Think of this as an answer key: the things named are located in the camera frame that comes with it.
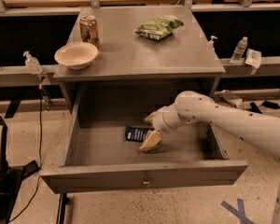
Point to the brass drawer knob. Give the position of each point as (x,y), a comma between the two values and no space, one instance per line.
(146,182)

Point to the white paper bowl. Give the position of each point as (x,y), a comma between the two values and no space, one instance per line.
(77,55)

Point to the open grey top drawer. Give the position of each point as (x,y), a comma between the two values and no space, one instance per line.
(97,157)

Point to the green chip bag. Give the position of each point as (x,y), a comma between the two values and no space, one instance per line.
(158,28)

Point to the grey cabinet with counter top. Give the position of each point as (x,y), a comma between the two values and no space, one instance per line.
(125,55)

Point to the clear pump sanitizer bottle left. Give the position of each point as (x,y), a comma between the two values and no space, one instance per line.
(32,63)

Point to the clear pump bottle right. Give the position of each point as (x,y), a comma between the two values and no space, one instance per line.
(211,42)

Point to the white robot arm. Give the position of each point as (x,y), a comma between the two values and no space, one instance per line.
(189,107)

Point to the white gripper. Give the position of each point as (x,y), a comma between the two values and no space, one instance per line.
(159,120)

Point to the brown soda can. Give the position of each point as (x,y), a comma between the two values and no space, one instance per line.
(89,30)

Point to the black stand base left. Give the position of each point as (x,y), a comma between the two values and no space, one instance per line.
(10,177)

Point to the dark blue rxbar wrapper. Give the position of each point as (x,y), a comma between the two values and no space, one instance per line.
(136,134)

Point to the crumpled grey cloth on floor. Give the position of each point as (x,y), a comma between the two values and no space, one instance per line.
(231,98)

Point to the white folded paper packet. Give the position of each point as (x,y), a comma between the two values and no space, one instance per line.
(253,58)

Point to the clear water bottle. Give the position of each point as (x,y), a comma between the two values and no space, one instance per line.
(239,50)

